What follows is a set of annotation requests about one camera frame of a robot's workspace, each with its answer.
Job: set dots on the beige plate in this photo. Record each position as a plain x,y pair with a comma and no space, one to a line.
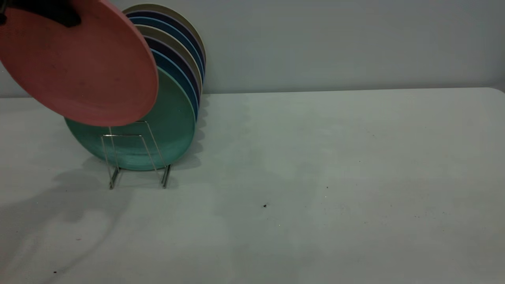
173,41
169,8

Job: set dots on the dark purple plate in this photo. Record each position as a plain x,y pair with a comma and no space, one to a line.
173,18
177,59

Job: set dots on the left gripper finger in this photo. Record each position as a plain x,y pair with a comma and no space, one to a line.
55,10

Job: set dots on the pink plate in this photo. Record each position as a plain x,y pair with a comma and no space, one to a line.
79,71

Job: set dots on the green plate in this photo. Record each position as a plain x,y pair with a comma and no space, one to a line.
173,118

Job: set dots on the blue plate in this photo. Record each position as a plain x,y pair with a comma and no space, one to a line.
179,79
173,28

